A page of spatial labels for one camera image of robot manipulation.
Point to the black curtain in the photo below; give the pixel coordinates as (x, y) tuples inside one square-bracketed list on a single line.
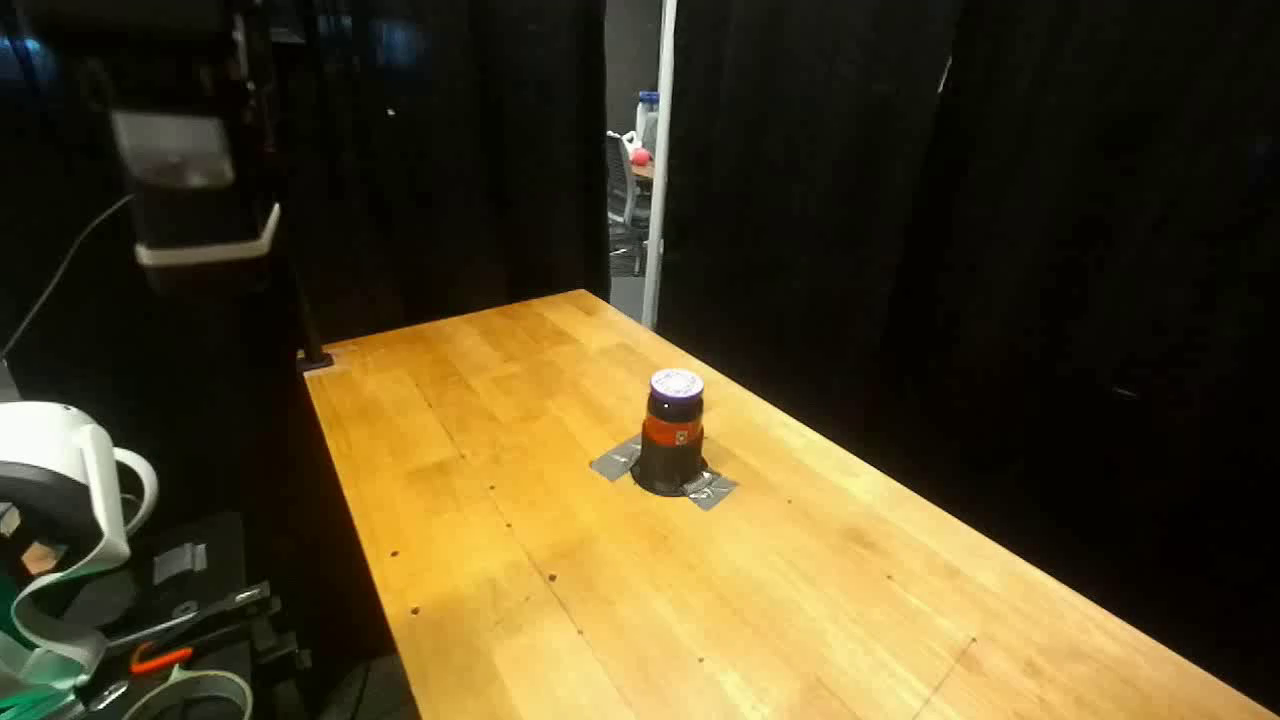
[(1014, 203)]

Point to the white vertical pole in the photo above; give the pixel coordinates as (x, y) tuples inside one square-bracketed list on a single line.
[(662, 161)]

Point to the grey tape piece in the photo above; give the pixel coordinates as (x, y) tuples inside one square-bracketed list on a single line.
[(179, 563)]

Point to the black tripod stand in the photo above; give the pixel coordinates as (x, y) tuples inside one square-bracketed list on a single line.
[(313, 358)]

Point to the blue capped bottle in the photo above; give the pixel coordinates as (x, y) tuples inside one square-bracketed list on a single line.
[(646, 109)]

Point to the orange rubber band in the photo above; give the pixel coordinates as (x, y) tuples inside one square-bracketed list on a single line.
[(668, 435)]

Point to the grey square coaster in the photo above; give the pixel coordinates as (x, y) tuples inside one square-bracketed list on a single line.
[(709, 490)]

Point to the purple rubber band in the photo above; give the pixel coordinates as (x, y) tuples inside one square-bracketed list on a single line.
[(676, 397)]

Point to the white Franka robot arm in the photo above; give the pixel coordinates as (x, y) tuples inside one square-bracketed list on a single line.
[(173, 146)]

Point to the grey tape strip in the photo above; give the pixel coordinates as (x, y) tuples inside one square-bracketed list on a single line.
[(617, 461)]

